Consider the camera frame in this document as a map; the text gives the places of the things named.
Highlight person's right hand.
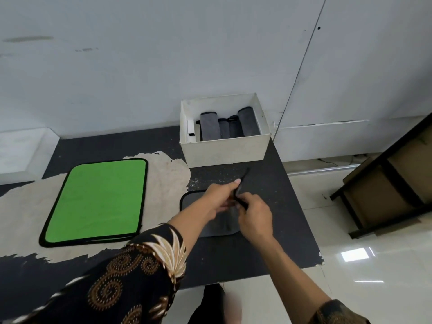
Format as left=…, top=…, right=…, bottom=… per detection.
left=236, top=193, right=274, bottom=245

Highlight small rolled gray cloth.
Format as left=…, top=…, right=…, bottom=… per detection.
left=218, top=118, right=231, bottom=140

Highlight black cable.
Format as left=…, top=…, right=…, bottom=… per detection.
left=317, top=154, right=367, bottom=166

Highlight green cloth with black edge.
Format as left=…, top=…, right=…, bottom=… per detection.
left=39, top=158, right=149, bottom=249

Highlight batik patterned sleeve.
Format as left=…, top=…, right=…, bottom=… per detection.
left=308, top=299, right=372, bottom=324
left=0, top=223, right=188, bottom=324

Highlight person's left hand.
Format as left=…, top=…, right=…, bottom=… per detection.
left=201, top=179, right=242, bottom=217

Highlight person's right forearm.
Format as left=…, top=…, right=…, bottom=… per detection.
left=251, top=233, right=340, bottom=324

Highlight wide rolled gray cloth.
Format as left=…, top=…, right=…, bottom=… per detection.
left=200, top=112, right=222, bottom=142

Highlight white ledge block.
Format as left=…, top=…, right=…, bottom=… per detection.
left=0, top=127, right=61, bottom=186

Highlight batik patterned left sleeve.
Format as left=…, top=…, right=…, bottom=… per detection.
left=0, top=223, right=188, bottom=324

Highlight gray cloth with black edge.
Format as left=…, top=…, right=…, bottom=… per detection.
left=180, top=167, right=252, bottom=239

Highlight black-framed wooden shelf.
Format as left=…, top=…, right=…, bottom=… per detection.
left=330, top=112, right=432, bottom=240

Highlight long rolled gray cloth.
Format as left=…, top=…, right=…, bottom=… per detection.
left=238, top=106, right=261, bottom=137

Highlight white cardboard box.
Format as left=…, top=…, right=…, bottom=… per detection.
left=179, top=93, right=272, bottom=169

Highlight person's left forearm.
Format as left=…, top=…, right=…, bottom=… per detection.
left=167, top=201, right=218, bottom=242

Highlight batik patterned right sleeve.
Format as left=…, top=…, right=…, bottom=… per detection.
left=308, top=299, right=372, bottom=324

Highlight person's dark trousers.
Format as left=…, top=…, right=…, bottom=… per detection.
left=188, top=283, right=244, bottom=324

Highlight dark rolled gray cloth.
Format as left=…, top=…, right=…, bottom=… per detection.
left=229, top=115, right=244, bottom=139

